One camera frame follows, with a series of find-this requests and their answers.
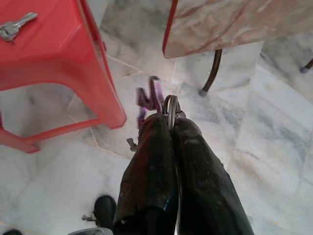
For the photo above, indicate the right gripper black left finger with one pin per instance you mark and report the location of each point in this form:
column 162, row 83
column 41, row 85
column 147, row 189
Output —
column 149, row 171

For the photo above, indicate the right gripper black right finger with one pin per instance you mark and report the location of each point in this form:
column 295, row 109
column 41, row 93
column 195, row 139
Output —
column 203, row 191

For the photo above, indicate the purple-tagged key bunch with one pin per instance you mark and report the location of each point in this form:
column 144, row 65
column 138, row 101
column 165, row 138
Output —
column 150, row 98

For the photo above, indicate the black robot foot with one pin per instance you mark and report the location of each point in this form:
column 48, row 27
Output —
column 105, row 210

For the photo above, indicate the red plastic stool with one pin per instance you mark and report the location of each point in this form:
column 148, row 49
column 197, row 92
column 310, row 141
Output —
column 61, row 51

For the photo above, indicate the red-edged marble-pattern table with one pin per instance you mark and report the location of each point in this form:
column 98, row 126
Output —
column 232, row 24

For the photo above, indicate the silver key bunch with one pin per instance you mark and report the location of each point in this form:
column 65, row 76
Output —
column 11, row 27

